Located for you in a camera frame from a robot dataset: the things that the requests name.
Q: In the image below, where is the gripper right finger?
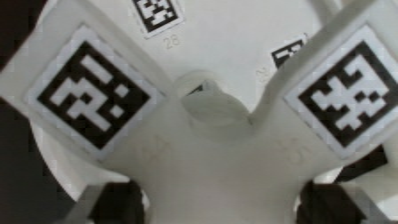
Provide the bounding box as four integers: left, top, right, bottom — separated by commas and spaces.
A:
295, 182, 398, 224

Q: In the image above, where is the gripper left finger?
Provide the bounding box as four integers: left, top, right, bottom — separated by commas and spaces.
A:
53, 181, 145, 224

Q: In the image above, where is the white cross-shaped table base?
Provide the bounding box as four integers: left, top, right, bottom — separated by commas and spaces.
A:
0, 0, 398, 224

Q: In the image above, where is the white cylindrical table leg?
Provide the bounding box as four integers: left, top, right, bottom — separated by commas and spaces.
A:
174, 70, 249, 127

